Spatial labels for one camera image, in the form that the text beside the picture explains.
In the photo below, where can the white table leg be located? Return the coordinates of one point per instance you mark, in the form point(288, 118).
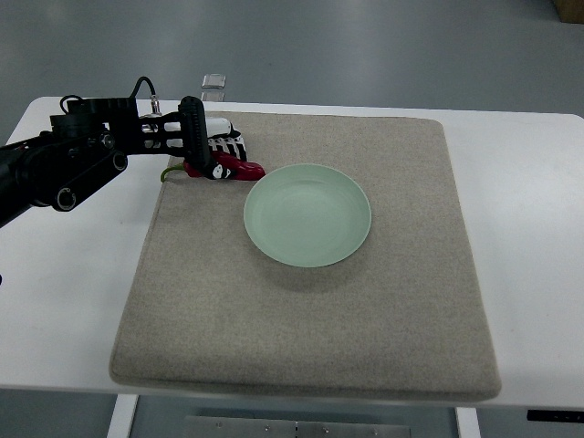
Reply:
point(467, 423)
point(122, 417)

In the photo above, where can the silver floor socket plate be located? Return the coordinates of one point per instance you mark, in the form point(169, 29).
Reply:
point(213, 81)

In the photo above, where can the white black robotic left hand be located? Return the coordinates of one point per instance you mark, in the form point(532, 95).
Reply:
point(227, 146)

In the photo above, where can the red pepper with green stem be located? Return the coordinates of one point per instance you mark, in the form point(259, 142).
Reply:
point(246, 169)

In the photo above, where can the grey metal table crossbar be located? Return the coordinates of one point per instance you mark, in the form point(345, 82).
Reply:
point(205, 426)

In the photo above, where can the white right table leg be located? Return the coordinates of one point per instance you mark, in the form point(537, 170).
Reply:
point(467, 423)

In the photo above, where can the light green round plate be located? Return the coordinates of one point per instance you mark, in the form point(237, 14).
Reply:
point(307, 215)

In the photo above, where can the black table control panel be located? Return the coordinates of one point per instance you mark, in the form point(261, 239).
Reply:
point(555, 416)

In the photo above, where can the white left table leg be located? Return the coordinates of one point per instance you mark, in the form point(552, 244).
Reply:
point(122, 417)

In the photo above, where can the cardboard box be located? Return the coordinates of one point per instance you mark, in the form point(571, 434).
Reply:
point(570, 11)

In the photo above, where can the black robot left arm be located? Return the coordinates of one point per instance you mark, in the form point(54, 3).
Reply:
point(88, 145)

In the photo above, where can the beige felt mat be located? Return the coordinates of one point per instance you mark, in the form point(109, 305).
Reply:
point(358, 281)

